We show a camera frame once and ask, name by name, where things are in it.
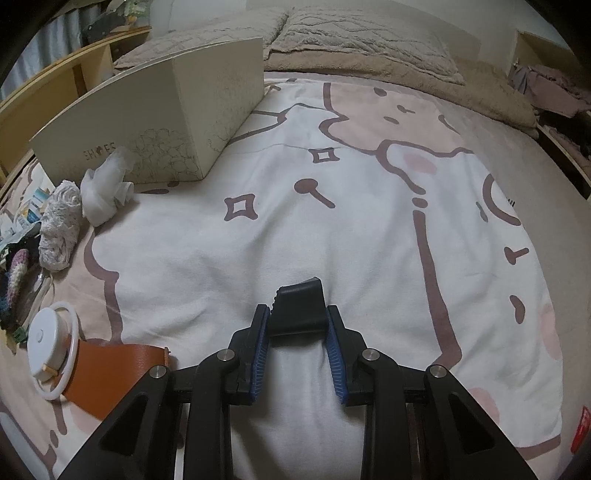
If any small wooden shelf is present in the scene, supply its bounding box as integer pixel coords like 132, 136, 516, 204
510, 30, 591, 199

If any multicolour crochet piece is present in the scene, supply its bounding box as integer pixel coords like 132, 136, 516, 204
0, 248, 31, 319

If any white silicone ring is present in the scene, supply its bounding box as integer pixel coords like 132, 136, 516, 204
37, 301, 80, 401

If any black rubber cap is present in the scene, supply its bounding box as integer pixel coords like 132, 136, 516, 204
270, 276, 328, 337

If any white round tape measure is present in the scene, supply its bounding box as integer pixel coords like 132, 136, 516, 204
27, 308, 70, 381

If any brown leather piece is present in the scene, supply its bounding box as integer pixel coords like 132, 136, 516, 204
60, 342, 172, 422

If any greenish packaged item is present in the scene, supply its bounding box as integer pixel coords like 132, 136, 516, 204
124, 0, 154, 25

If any blue white packet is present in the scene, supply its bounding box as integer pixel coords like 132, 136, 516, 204
14, 187, 51, 236

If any long wooden shelf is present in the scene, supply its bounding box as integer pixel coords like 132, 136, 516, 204
0, 25, 153, 185

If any white shoe box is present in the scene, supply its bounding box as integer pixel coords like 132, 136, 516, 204
28, 36, 265, 182

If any grey curtain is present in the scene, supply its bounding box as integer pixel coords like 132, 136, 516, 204
7, 0, 134, 100

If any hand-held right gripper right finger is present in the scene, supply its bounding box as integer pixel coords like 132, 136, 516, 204
325, 305, 541, 480

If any pile of clothes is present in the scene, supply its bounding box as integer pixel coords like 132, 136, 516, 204
510, 64, 591, 139

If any beige textured pillow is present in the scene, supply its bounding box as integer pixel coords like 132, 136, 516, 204
113, 8, 291, 70
270, 6, 467, 86

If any white knitted net bundle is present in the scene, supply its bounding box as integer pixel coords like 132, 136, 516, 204
38, 180, 84, 271

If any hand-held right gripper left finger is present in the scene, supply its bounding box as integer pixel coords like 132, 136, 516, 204
58, 304, 271, 480

